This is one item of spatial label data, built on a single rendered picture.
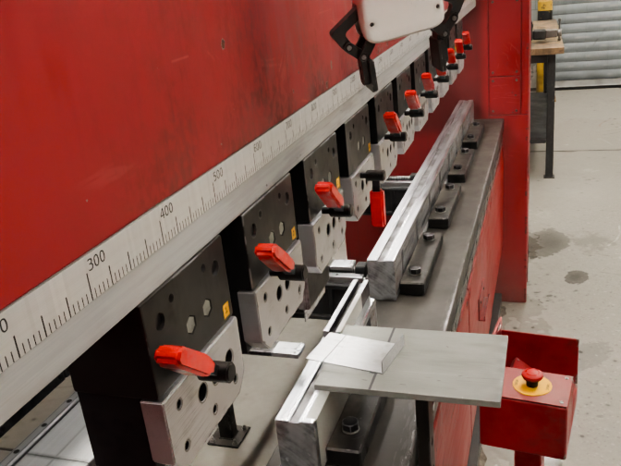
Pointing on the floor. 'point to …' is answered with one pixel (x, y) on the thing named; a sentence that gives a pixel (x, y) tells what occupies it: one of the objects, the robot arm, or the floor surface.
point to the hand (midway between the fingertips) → (405, 71)
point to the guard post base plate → (229, 438)
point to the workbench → (542, 125)
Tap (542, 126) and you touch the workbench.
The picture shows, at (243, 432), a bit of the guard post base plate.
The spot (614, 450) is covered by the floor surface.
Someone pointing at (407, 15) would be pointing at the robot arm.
